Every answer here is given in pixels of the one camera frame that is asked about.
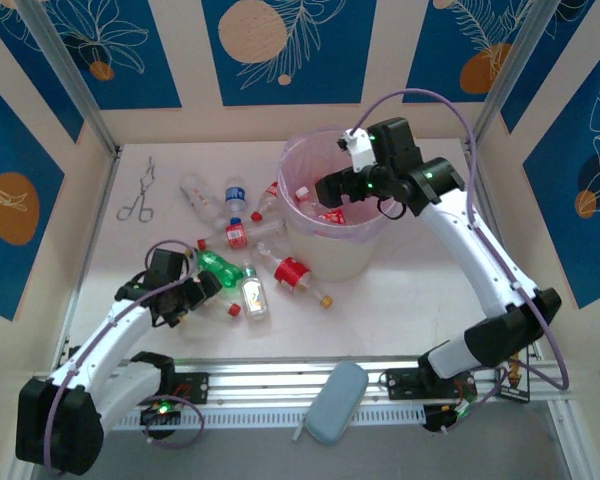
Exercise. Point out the metal tongs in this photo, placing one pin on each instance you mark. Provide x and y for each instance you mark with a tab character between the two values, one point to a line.
144	186

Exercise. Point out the small bottle green cap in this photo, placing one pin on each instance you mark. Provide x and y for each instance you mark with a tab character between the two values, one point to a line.
254	297

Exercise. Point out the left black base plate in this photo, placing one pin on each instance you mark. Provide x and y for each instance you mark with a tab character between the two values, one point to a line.
195	387

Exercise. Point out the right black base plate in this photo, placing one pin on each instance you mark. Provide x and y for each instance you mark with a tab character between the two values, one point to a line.
400	382

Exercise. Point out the large bottle red label orange cap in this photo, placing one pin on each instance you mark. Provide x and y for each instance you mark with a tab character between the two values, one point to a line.
291	272

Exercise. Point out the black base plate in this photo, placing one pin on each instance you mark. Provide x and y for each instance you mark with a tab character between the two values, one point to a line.
195	387
400	382

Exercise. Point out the aluminium mounting rail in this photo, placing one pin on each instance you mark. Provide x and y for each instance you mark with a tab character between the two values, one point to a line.
280	380

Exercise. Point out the black printed card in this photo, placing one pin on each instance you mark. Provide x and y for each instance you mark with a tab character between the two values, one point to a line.
517	392

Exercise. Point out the clear bottle blue cap red label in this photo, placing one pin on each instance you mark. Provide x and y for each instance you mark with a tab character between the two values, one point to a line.
236	234

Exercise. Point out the clear bottle with red print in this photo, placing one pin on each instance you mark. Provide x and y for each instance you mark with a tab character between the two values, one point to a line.
197	195

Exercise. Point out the pink plastic bin liner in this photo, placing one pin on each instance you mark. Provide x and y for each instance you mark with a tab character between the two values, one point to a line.
292	165

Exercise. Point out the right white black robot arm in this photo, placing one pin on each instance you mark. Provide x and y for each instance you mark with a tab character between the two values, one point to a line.
480	260

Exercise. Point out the green plastic bottle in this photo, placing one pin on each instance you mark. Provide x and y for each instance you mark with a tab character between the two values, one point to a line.
217	265

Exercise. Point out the light blue zip case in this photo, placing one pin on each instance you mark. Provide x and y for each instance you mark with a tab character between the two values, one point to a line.
337	400

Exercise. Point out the left controller board green light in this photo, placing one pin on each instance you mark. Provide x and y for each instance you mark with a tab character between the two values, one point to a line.
160	412

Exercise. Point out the white round plastic bin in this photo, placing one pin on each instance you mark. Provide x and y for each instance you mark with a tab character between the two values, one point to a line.
330	260

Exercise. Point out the right controller board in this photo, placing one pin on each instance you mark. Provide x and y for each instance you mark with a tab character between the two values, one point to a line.
437	417

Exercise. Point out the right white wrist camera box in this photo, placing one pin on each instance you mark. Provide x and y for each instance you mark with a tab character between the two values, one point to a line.
362	150

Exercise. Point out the aluminium frame post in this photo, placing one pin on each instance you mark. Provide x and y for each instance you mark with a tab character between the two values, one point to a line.
510	75
75	75

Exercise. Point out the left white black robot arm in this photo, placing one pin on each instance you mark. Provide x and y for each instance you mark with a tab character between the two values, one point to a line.
110	345

